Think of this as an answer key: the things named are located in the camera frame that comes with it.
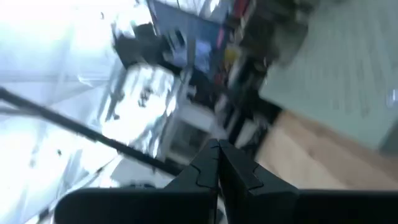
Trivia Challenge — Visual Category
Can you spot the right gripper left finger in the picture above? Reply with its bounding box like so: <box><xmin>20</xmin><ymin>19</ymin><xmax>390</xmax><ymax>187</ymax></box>
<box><xmin>54</xmin><ymin>139</ymin><xmax>221</xmax><ymax>224</ymax></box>

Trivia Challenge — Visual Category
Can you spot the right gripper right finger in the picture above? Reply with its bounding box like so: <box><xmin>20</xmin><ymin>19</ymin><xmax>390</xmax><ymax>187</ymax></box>
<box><xmin>219</xmin><ymin>139</ymin><xmax>398</xmax><ymax>224</ymax></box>

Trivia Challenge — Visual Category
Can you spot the green perforated metal shelf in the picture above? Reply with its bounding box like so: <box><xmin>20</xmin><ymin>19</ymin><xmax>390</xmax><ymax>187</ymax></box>
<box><xmin>259</xmin><ymin>0</ymin><xmax>398</xmax><ymax>153</ymax></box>

